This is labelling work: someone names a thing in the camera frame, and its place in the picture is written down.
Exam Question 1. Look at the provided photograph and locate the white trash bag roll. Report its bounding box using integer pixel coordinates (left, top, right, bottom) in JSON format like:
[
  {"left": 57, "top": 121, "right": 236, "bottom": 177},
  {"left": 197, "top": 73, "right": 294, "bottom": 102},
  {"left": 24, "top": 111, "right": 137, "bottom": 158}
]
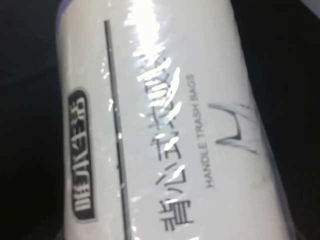
[{"left": 56, "top": 0, "right": 297, "bottom": 240}]

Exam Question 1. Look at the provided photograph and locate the black tablecloth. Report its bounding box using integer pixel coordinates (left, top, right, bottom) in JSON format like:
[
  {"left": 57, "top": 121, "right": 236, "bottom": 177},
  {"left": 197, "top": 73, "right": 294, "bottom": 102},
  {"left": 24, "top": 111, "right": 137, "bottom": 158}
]
[{"left": 0, "top": 0, "right": 320, "bottom": 240}]

